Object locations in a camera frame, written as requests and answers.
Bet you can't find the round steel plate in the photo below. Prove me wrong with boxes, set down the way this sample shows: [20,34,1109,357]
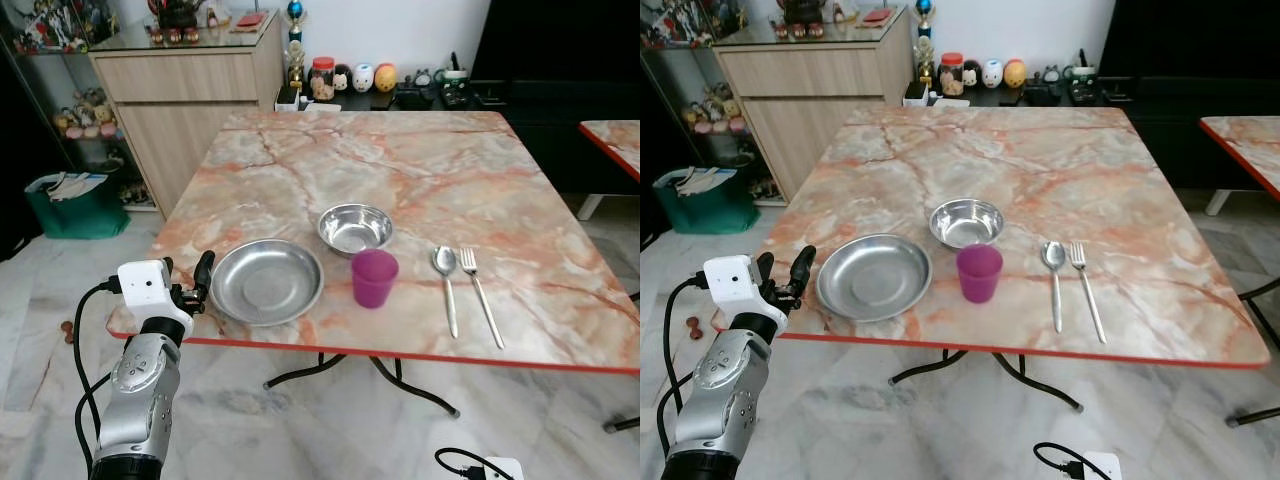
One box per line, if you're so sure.
[816,234,933,323]
[210,239,326,327]

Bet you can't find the green basket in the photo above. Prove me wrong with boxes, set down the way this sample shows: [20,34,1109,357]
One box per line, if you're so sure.
[653,167,761,235]
[25,172,131,239]

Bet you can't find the steel bowl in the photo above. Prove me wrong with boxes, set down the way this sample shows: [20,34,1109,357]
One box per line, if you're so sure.
[929,198,1005,250]
[317,203,394,258]

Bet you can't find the light wooden cabinet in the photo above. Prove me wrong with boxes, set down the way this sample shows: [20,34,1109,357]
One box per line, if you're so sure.
[715,10,913,201]
[88,15,286,216]

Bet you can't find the pastel plush toy pile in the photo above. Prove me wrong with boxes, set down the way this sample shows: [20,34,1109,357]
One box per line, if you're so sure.
[682,85,751,136]
[52,88,123,141]

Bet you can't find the purple plastic cup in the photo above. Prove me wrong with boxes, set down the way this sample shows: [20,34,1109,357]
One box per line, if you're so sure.
[351,249,400,309]
[956,243,1004,304]

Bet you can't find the glass display cabinet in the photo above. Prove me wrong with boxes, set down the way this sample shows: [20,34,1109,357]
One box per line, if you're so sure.
[0,0,126,206]
[640,0,756,201]

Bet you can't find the steel spoon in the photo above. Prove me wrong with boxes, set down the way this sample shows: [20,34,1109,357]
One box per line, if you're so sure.
[431,246,460,339]
[1041,240,1067,334]

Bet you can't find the black metal table legs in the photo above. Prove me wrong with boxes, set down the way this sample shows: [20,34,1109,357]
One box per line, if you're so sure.
[888,348,1084,413]
[263,350,461,419]

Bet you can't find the dark tree ornament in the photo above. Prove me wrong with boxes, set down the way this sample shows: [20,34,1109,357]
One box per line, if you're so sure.
[775,0,851,28]
[148,0,223,31]

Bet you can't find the steel fork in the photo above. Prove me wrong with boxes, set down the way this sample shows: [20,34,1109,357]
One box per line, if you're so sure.
[459,247,506,351]
[1069,241,1108,345]

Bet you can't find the black television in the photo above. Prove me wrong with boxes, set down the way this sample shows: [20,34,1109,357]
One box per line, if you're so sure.
[470,0,641,83]
[1098,0,1280,81]

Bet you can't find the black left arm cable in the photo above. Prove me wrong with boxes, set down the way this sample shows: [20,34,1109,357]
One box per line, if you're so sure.
[72,280,123,473]
[660,277,707,446]

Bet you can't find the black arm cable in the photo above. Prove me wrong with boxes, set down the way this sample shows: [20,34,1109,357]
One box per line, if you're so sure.
[1033,441,1087,480]
[660,277,707,446]
[435,447,491,480]
[72,280,123,473]

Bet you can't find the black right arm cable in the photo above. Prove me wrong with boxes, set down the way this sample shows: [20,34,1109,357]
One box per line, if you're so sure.
[435,447,491,480]
[1033,441,1087,480]

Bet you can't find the black metal chair frame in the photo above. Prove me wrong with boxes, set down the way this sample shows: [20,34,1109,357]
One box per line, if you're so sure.
[1225,275,1280,429]

